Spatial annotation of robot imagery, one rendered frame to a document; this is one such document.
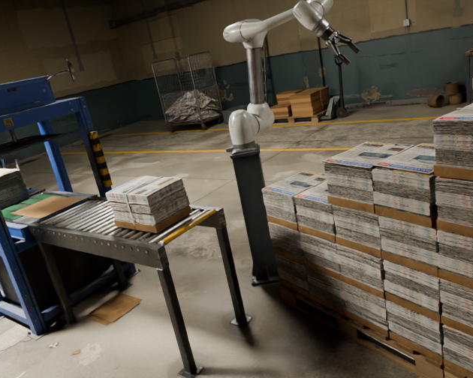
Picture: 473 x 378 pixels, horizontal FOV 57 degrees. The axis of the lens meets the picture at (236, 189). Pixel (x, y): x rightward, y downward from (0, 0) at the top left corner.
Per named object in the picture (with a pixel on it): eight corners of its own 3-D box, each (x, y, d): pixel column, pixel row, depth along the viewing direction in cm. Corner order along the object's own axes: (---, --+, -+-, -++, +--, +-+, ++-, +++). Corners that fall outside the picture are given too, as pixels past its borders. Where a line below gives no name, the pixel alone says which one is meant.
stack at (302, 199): (320, 277, 317) (305, 169, 291) (486, 349, 223) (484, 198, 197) (281, 301, 297) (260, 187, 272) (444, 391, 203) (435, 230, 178)
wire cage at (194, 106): (225, 122, 1058) (210, 50, 1005) (203, 131, 998) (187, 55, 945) (189, 124, 1132) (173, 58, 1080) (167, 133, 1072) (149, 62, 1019)
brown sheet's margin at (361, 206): (372, 179, 246) (372, 172, 244) (420, 187, 223) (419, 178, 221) (327, 203, 226) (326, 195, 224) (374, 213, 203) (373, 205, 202)
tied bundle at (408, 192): (423, 188, 222) (420, 145, 214) (481, 199, 197) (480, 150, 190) (374, 214, 203) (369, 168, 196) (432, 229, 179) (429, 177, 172)
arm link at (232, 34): (237, 20, 266) (251, 18, 275) (217, 25, 278) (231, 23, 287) (241, 43, 270) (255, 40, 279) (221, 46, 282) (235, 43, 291)
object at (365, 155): (367, 142, 237) (367, 140, 237) (415, 145, 215) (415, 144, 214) (321, 163, 218) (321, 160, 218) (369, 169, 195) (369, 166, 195)
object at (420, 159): (422, 144, 215) (422, 142, 215) (480, 148, 192) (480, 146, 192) (372, 166, 197) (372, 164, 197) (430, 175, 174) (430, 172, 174)
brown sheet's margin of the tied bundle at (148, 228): (191, 212, 260) (190, 205, 259) (157, 233, 240) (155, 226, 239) (173, 210, 270) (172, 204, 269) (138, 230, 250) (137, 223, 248)
